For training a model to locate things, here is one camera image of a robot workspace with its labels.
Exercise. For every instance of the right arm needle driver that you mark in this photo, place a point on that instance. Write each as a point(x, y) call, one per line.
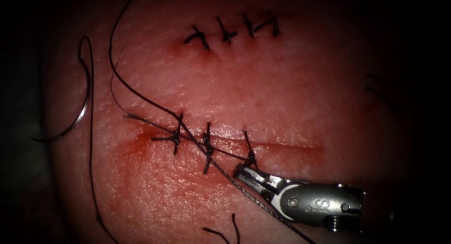
point(317, 203)

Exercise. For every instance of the right arm needle driver jaw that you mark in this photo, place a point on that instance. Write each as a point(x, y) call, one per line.
point(255, 187)
point(259, 175)

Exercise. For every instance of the black stitching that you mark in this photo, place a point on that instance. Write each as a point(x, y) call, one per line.
point(208, 145)
point(227, 35)
point(235, 230)

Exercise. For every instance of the tissue pad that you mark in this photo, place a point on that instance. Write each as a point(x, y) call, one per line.
point(289, 96)

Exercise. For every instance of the black thread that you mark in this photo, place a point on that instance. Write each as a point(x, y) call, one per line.
point(148, 100)

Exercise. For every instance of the curved steel needle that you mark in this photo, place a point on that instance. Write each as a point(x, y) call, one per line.
point(86, 102)

